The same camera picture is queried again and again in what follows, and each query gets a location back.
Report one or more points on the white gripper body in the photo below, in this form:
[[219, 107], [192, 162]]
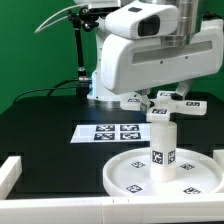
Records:
[[133, 65]]

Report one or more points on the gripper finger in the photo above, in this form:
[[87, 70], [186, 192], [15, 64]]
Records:
[[144, 100], [182, 89]]

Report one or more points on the white cross-shaped table base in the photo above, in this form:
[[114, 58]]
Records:
[[163, 105]]

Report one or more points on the white round table top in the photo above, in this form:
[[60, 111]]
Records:
[[130, 174]]

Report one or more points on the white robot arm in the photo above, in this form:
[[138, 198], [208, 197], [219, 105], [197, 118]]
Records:
[[191, 15]]

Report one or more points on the white marker tag plate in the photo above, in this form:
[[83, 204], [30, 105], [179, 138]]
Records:
[[100, 133]]

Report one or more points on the white right fence block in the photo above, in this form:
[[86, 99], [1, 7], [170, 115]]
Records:
[[218, 156]]

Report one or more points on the white fence block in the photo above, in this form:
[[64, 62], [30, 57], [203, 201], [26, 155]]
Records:
[[10, 171], [218, 156]]

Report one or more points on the white front fence bar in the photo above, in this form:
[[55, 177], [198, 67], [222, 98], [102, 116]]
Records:
[[115, 210]]

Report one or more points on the white left fence block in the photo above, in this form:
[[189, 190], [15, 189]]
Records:
[[10, 171]]

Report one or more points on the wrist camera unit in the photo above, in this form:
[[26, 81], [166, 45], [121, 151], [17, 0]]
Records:
[[139, 20]]

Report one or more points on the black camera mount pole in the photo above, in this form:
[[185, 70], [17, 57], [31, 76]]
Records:
[[79, 43]]

